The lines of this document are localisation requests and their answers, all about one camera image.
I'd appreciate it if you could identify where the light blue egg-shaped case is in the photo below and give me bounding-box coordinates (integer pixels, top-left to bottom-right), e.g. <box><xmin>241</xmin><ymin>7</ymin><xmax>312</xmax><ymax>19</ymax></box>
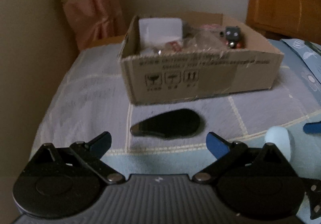
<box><xmin>264</xmin><ymin>126</ymin><xmax>292</xmax><ymax>162</ymax></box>

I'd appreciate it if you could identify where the clear plastic jar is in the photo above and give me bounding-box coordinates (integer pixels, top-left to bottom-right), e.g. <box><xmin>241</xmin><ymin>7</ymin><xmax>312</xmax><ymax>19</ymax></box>
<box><xmin>184</xmin><ymin>30</ymin><xmax>226</xmax><ymax>51</ymax></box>

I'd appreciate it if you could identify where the white plastic bottle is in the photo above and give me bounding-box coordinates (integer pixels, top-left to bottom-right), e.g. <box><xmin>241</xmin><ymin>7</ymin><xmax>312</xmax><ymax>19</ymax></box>
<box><xmin>138</xmin><ymin>18</ymin><xmax>183</xmax><ymax>48</ymax></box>

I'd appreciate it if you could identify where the light blue pillow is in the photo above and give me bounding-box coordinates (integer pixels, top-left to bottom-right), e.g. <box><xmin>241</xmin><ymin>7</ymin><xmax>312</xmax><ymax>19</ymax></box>
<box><xmin>268</xmin><ymin>38</ymin><xmax>320</xmax><ymax>98</ymax></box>

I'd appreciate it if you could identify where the black glasses case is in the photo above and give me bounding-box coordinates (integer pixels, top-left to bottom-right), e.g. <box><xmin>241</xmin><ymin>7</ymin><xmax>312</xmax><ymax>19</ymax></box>
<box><xmin>130</xmin><ymin>109</ymin><xmax>205</xmax><ymax>139</ymax></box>

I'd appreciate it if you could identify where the cardboard box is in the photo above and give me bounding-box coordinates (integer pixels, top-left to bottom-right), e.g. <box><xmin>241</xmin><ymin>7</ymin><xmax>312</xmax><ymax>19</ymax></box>
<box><xmin>119</xmin><ymin>12</ymin><xmax>283</xmax><ymax>105</ymax></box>

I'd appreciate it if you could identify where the patterned curtain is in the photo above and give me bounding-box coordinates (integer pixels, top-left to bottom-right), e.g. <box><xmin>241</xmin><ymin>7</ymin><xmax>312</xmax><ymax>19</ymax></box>
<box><xmin>61</xmin><ymin>0</ymin><xmax>127</xmax><ymax>50</ymax></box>

